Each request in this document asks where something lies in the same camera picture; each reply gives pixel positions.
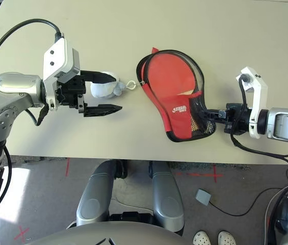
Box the grey robot right thigh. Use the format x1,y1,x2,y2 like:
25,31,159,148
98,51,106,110
148,160,186,233

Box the grey white plush keychain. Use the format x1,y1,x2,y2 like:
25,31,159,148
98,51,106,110
90,72,137,99

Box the grey foot pedal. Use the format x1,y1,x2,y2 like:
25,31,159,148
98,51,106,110
195,188,213,206

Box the dark grey floor mat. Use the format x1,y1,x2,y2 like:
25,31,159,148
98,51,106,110
169,160,249,172

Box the grey robot torso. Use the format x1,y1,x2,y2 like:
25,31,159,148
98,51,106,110
26,220,183,245

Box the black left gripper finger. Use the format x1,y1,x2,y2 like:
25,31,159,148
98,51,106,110
80,70,120,84
77,94,123,118

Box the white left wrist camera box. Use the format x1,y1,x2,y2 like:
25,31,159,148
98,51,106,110
43,38,81,111

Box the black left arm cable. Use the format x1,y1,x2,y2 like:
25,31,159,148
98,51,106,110
0,19,66,87

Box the white perforated clog shoe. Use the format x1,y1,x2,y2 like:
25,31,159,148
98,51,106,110
218,231,237,245
193,231,212,245

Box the grey robot left thigh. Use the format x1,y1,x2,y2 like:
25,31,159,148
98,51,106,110
76,160,128,228

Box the black red paddle case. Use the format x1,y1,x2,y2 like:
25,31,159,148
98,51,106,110
136,47,217,142

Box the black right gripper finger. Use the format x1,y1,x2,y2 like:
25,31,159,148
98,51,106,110
198,108,227,128

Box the red ping-pong paddle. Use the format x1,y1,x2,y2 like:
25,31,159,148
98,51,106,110
147,53,202,97

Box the grey robot thigh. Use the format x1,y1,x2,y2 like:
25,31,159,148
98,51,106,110
76,160,128,228
148,160,186,233

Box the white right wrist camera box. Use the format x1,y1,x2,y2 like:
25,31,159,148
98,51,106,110
236,66,268,140

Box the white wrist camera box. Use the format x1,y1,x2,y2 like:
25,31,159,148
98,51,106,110
43,38,81,111
236,66,268,140

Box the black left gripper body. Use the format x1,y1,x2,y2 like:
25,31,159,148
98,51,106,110
56,75,87,114

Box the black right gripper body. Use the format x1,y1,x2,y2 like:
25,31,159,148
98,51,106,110
220,102,252,135

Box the red tape cross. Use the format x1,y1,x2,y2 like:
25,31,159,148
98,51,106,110
186,164,224,183

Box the thin black pedal cable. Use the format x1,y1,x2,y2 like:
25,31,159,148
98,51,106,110
208,187,287,218

